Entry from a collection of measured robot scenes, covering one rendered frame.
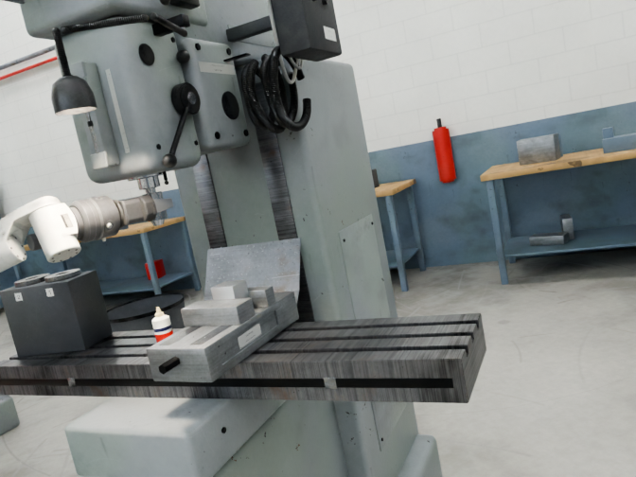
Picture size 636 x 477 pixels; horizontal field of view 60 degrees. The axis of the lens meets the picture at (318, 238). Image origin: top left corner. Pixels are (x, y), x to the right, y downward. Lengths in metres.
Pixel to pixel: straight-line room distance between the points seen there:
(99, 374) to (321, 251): 0.64
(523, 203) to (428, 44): 1.66
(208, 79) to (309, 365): 0.71
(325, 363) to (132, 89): 0.67
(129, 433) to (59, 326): 0.48
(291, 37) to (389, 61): 4.12
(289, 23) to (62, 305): 0.90
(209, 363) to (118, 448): 0.29
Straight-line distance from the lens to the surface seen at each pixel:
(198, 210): 1.71
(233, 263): 1.65
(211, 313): 1.19
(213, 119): 1.35
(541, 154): 4.66
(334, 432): 1.70
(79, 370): 1.47
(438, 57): 5.32
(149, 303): 3.59
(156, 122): 1.22
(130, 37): 1.24
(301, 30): 1.32
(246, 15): 1.64
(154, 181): 1.30
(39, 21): 1.33
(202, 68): 1.37
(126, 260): 7.41
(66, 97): 1.08
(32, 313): 1.64
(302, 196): 1.52
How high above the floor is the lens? 1.28
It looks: 9 degrees down
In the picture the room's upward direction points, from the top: 11 degrees counter-clockwise
